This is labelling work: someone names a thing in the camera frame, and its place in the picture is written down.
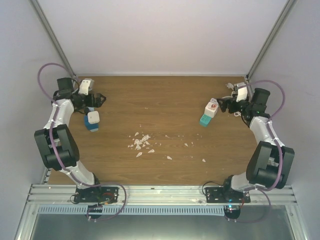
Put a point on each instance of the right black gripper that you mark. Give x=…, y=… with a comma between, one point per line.
x=225, y=102

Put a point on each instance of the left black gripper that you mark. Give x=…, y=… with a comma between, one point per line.
x=98, y=104

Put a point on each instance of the white square plug adapter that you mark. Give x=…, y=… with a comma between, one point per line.
x=93, y=117

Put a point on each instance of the blue cube plug adapter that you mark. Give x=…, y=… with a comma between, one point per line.
x=92, y=127

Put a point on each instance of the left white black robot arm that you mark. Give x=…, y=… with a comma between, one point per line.
x=57, y=147

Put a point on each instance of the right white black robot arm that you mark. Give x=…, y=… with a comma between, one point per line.
x=271, y=161

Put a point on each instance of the white cube socket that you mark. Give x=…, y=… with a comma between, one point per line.
x=211, y=108

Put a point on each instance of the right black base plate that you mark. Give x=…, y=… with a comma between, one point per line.
x=219, y=195

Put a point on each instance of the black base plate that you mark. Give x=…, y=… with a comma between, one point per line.
x=219, y=195
x=99, y=195

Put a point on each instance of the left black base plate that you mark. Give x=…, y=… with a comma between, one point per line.
x=99, y=195

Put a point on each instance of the aluminium front rail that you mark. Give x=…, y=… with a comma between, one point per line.
x=150, y=195

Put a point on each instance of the left aluminium frame post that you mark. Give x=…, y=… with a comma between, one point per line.
x=51, y=34

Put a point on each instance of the aluminium frame post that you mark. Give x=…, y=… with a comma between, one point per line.
x=51, y=34
x=284, y=13

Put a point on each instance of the right aluminium frame post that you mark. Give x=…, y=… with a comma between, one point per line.
x=284, y=13

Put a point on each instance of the grey slotted cable duct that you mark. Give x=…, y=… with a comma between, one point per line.
x=154, y=210

